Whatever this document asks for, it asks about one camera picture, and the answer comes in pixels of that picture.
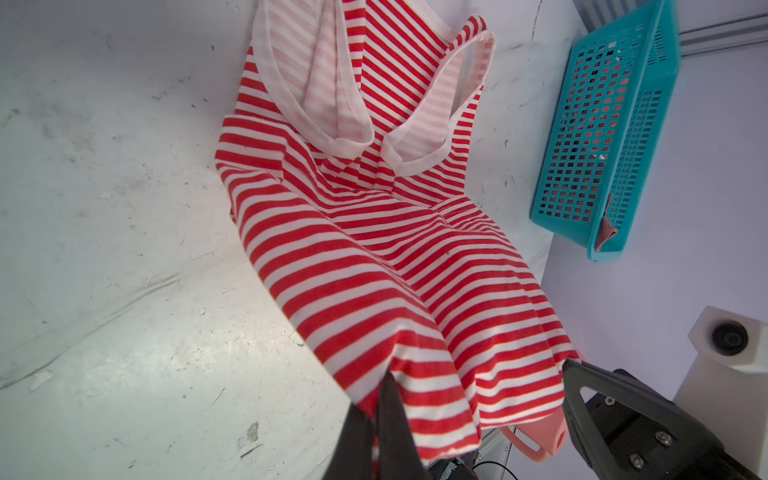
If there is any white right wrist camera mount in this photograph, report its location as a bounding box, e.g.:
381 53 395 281
674 306 767 479

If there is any teal plastic basket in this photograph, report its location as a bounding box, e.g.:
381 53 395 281
530 1 681 262

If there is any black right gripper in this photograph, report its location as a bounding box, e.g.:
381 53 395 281
560 358 763 480

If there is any red white striped tank top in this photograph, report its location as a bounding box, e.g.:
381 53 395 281
215 1 576 463

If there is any pink watering can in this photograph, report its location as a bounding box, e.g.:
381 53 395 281
500 407 568 463

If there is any dusty red tank top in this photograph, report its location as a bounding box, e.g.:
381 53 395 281
594 193 618 252

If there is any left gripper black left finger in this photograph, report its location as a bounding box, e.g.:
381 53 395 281
322 404 374 480

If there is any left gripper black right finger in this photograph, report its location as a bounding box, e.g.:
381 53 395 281
376 373 431 480

